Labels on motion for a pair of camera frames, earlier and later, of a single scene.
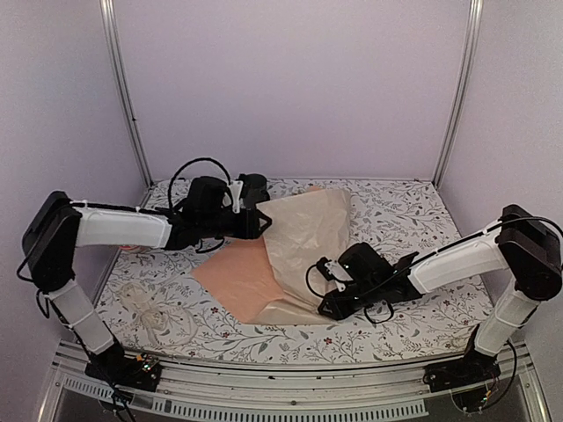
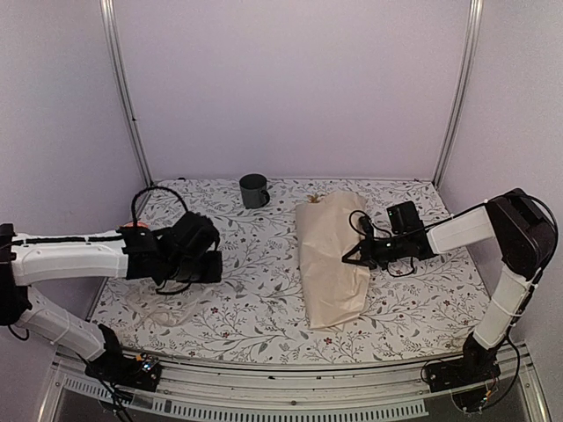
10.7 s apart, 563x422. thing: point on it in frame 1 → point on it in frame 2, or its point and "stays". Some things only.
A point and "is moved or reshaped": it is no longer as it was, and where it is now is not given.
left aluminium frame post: (109, 24) stays
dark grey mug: (254, 189) stays
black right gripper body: (367, 293) → (379, 256)
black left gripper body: (214, 228) → (193, 274)
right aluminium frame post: (472, 46) stays
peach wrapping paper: (264, 279) is moved or reshaped
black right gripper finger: (338, 306) → (353, 251)
